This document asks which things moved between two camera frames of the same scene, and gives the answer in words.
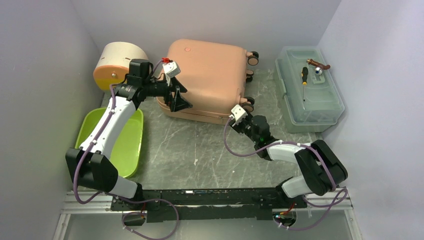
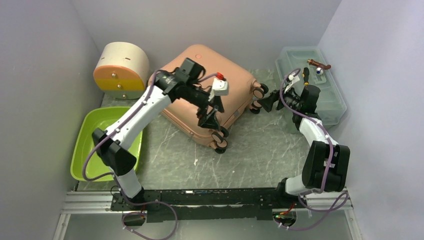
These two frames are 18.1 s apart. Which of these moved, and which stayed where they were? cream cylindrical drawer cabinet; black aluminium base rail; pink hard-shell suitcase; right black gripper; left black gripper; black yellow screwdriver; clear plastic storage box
Moved: left black gripper; right black gripper; pink hard-shell suitcase
Stayed: cream cylindrical drawer cabinet; clear plastic storage box; black yellow screwdriver; black aluminium base rail
